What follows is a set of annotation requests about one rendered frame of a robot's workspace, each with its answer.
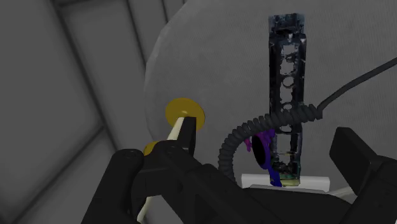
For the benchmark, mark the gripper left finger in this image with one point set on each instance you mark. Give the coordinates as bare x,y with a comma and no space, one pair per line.
173,173

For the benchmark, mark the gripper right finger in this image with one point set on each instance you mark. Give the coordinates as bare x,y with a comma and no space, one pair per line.
369,176

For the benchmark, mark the flat white box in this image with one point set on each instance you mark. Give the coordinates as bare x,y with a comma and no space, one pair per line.
313,183

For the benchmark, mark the white stick with yellow disc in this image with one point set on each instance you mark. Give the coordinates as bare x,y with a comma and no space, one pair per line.
183,108

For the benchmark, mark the purple and blue figure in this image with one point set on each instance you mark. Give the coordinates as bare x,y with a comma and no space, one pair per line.
264,136

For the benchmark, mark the long black remote control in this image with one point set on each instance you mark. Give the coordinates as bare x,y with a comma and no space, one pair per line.
274,77

